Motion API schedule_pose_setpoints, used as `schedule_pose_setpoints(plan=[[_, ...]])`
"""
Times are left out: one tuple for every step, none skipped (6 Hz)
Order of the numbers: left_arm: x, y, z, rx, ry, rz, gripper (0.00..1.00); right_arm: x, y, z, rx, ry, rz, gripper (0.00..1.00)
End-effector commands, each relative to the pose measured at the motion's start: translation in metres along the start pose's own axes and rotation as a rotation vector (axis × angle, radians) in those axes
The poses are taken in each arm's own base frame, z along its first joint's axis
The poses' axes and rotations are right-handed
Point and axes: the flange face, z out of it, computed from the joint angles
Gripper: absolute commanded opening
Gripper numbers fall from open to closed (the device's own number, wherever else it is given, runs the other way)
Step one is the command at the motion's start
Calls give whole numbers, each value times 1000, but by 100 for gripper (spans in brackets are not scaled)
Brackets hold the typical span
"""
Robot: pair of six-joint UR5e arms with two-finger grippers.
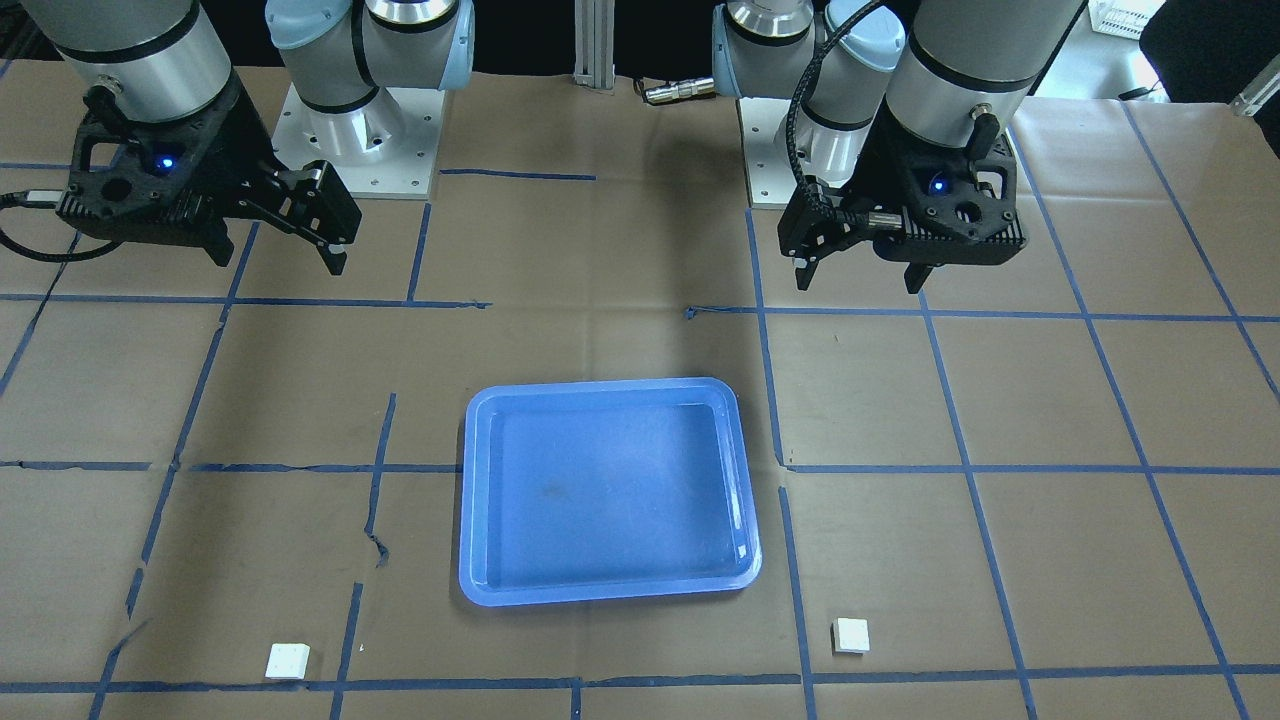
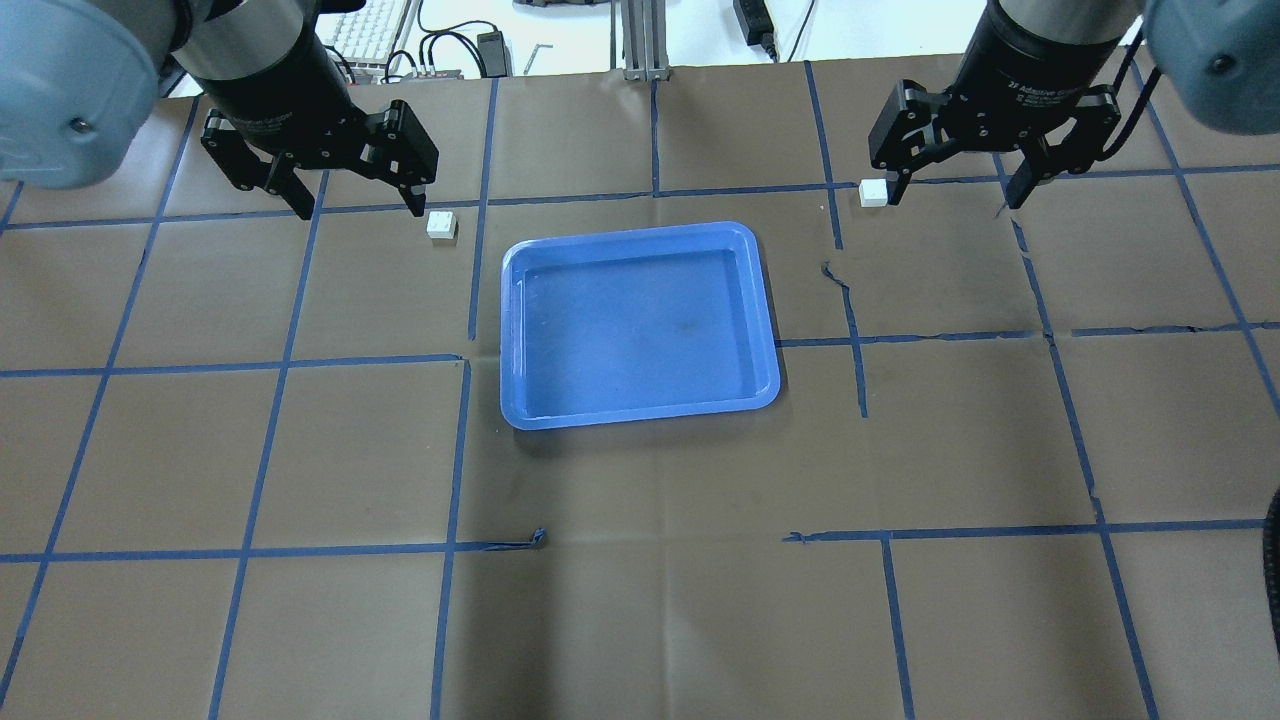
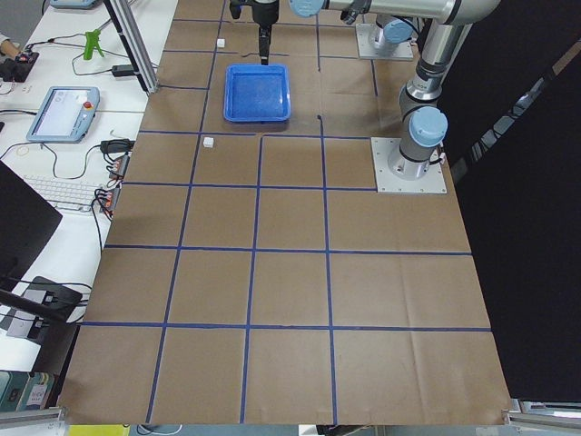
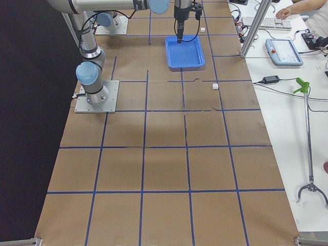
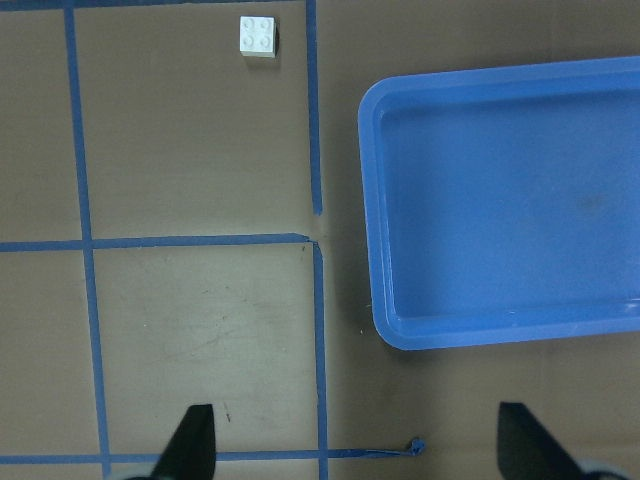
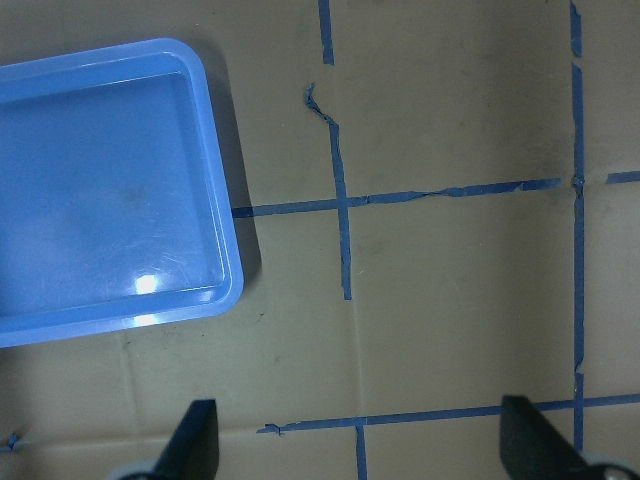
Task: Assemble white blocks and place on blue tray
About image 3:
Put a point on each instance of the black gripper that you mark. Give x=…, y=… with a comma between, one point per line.
x=264, y=12

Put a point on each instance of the blue plastic tray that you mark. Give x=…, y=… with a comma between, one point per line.
x=256, y=93

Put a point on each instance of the black power adapter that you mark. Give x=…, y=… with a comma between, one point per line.
x=122, y=70

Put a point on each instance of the green plastic clamp tool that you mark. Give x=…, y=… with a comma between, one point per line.
x=92, y=44

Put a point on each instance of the teach pendant with screen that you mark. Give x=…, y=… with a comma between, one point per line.
x=65, y=115

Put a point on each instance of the white keyboard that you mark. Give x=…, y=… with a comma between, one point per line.
x=65, y=196

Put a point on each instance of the black monitor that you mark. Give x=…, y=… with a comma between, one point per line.
x=28, y=222

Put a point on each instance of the black monitor stand base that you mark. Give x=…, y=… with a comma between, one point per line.
x=44, y=299

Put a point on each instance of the aluminium frame post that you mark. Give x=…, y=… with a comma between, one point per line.
x=126, y=27

